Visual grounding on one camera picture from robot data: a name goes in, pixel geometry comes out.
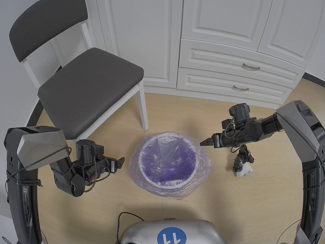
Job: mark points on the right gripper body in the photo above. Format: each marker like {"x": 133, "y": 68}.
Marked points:
{"x": 226, "y": 140}

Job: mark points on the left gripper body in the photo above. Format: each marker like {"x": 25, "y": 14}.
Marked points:
{"x": 109, "y": 165}

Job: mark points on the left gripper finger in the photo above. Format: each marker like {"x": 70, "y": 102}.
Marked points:
{"x": 120, "y": 162}

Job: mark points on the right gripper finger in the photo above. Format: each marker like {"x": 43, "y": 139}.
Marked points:
{"x": 208, "y": 142}

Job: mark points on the black plastic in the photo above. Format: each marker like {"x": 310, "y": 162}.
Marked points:
{"x": 242, "y": 159}

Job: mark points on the purple plastic bag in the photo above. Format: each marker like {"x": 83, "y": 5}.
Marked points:
{"x": 200, "y": 171}

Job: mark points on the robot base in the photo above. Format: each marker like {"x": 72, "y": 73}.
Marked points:
{"x": 172, "y": 232}

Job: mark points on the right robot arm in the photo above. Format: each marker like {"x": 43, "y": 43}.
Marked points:
{"x": 299, "y": 126}

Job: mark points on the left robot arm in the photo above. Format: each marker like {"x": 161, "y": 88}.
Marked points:
{"x": 38, "y": 143}

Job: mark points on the white trash bin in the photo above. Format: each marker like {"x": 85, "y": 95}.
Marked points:
{"x": 175, "y": 185}

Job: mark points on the grey white chair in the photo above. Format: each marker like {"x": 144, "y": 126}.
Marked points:
{"x": 96, "y": 80}

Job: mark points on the white wardrobe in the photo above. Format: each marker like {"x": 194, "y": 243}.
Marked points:
{"x": 228, "y": 14}

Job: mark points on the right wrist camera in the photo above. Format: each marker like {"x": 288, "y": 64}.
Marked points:
{"x": 227, "y": 124}

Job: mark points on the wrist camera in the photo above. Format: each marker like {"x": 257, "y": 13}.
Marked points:
{"x": 98, "y": 150}
{"x": 227, "y": 124}

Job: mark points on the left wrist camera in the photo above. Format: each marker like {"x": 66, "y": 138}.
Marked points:
{"x": 98, "y": 150}

